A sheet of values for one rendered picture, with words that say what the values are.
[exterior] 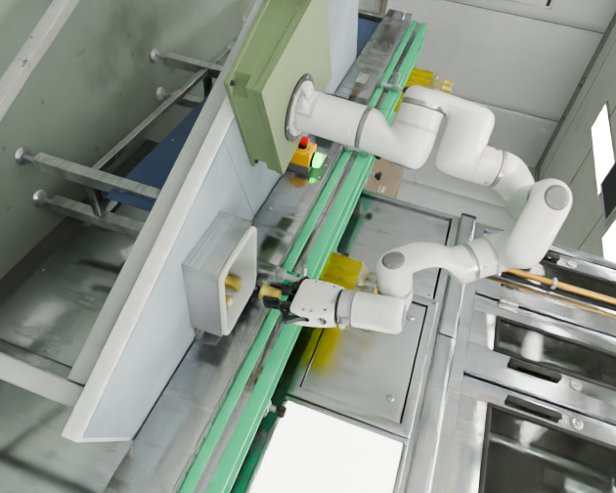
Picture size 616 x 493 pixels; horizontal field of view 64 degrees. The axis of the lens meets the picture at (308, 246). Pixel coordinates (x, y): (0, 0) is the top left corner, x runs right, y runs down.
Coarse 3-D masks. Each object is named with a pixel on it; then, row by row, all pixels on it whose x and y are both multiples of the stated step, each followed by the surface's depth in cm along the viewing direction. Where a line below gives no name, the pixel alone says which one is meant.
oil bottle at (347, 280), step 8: (328, 272) 141; (336, 272) 142; (344, 272) 142; (328, 280) 140; (336, 280) 140; (344, 280) 140; (352, 280) 140; (360, 280) 140; (344, 288) 139; (352, 288) 139; (360, 288) 139
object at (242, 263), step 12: (252, 228) 108; (252, 240) 112; (240, 252) 116; (252, 252) 115; (228, 264) 100; (240, 264) 119; (252, 264) 118; (240, 276) 123; (252, 276) 121; (252, 288) 123; (240, 300) 120; (228, 312) 118; (240, 312) 118; (228, 324) 116
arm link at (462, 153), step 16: (416, 96) 103; (432, 96) 102; (448, 96) 102; (448, 112) 104; (464, 112) 102; (480, 112) 102; (448, 128) 106; (464, 128) 103; (480, 128) 103; (448, 144) 105; (464, 144) 104; (480, 144) 104; (448, 160) 106; (464, 160) 105; (480, 160) 105; (496, 160) 105; (464, 176) 107; (480, 176) 106; (496, 176) 106
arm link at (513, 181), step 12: (504, 156) 106; (504, 168) 105; (516, 168) 106; (504, 180) 106; (516, 180) 107; (528, 180) 110; (504, 192) 110; (516, 192) 109; (516, 204) 107; (516, 216) 109
